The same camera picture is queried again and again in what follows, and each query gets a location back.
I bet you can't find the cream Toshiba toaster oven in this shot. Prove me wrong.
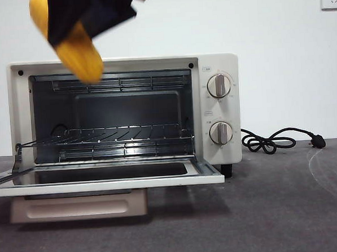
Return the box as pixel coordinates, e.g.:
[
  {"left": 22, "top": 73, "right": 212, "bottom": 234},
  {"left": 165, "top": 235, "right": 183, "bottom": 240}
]
[{"left": 6, "top": 51, "right": 244, "bottom": 190}]

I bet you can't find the yellow corn cob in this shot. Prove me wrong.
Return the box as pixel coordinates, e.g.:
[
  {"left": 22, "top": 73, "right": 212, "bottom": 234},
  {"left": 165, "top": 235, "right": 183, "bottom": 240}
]
[{"left": 28, "top": 0, "right": 105, "bottom": 86}]

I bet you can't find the cream oven temperature knob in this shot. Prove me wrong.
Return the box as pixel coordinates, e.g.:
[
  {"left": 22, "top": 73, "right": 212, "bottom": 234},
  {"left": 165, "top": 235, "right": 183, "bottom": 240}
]
[{"left": 206, "top": 73, "right": 233, "bottom": 100}]

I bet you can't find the black power cord with plug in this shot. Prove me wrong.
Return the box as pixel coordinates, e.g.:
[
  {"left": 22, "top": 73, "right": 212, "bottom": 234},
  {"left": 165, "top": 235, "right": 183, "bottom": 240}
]
[{"left": 239, "top": 123, "right": 327, "bottom": 157}]

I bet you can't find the cream oven timer knob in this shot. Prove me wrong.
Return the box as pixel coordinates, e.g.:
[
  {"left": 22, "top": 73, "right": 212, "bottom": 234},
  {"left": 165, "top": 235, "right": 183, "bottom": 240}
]
[{"left": 208, "top": 121, "right": 234, "bottom": 146}]

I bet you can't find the glass oven door with handle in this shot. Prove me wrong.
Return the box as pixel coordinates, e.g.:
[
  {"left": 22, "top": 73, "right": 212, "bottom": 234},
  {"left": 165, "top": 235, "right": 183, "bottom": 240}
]
[{"left": 0, "top": 133, "right": 228, "bottom": 226}]

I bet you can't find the metal wire oven rack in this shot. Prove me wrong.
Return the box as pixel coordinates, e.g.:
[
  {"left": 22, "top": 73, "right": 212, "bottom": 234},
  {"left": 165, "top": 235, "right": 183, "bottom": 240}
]
[{"left": 15, "top": 121, "right": 194, "bottom": 149}]

